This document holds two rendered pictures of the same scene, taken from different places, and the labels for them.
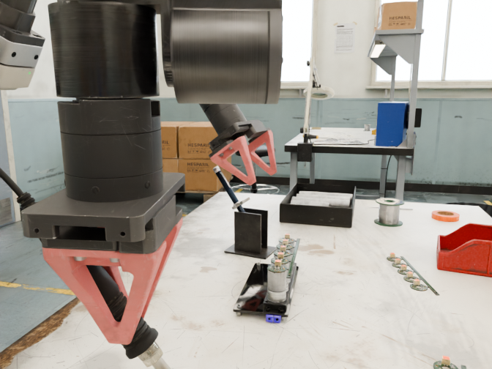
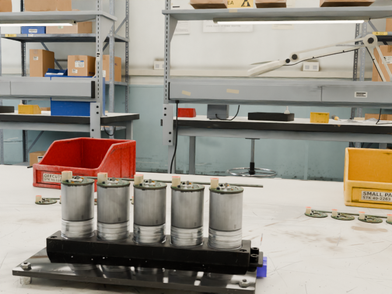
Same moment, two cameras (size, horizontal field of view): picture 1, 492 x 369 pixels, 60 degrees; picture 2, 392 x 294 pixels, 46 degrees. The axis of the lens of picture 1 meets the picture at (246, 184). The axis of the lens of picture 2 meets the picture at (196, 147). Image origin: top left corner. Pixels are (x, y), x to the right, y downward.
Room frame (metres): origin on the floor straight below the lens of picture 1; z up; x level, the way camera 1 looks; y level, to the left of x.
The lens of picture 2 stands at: (0.56, 0.29, 0.88)
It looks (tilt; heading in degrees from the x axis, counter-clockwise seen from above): 6 degrees down; 267
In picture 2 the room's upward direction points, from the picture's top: 1 degrees clockwise
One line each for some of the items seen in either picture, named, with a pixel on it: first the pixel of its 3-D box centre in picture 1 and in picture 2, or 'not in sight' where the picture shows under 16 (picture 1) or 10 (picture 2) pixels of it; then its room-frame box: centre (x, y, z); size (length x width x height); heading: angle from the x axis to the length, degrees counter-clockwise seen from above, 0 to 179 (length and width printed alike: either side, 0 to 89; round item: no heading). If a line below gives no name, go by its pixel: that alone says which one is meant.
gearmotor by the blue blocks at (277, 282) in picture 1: (277, 285); (225, 221); (0.52, -0.04, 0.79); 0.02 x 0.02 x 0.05
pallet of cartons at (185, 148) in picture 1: (169, 159); not in sight; (4.41, 0.79, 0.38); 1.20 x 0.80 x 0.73; 82
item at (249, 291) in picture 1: (269, 288); (143, 267); (0.58, -0.03, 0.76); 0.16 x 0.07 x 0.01; 168
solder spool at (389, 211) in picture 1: (389, 211); not in sight; (0.93, -0.32, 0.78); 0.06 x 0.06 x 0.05
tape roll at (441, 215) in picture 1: (445, 215); not in sight; (0.96, -0.46, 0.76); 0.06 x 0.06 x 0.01
